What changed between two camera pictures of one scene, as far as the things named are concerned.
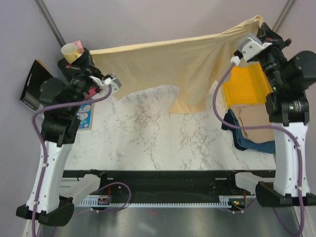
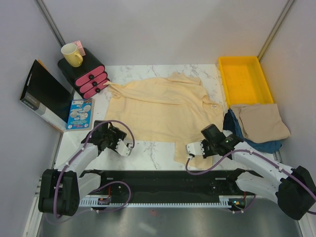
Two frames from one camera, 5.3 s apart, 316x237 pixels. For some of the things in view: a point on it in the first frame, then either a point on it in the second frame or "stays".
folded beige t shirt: [253, 115] stays
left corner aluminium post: [51, 22] stays
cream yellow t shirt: [197, 68] -> [174, 108]
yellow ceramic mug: [70, 52] stays
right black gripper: [270, 36] -> [204, 142]
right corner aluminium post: [283, 15] stays
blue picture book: [85, 115] stays
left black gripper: [90, 70] -> [119, 134]
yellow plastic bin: [247, 85] stays
